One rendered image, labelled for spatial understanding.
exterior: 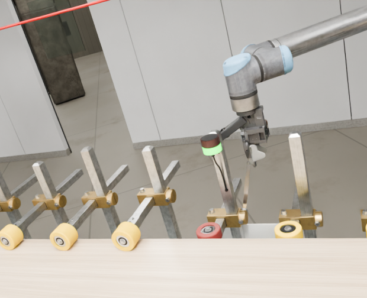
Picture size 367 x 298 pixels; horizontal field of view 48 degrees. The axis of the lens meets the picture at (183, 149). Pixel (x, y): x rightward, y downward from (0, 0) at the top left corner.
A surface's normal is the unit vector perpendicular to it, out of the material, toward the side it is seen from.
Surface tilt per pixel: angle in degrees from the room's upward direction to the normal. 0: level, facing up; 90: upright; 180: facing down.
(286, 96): 90
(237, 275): 0
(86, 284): 0
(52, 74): 92
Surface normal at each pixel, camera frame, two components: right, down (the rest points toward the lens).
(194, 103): -0.32, 0.44
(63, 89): 0.39, 0.30
